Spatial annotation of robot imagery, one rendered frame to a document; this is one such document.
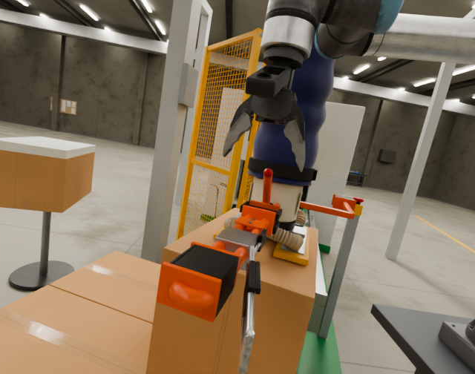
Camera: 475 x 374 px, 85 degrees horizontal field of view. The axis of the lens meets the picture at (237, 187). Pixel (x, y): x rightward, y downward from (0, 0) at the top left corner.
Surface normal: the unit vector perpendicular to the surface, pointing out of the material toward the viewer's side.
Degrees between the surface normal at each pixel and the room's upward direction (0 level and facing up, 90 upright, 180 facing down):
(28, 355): 0
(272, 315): 90
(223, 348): 90
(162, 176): 90
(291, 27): 90
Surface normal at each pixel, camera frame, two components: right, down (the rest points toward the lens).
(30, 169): 0.23, 0.21
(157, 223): -0.25, 0.12
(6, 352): 0.18, -0.97
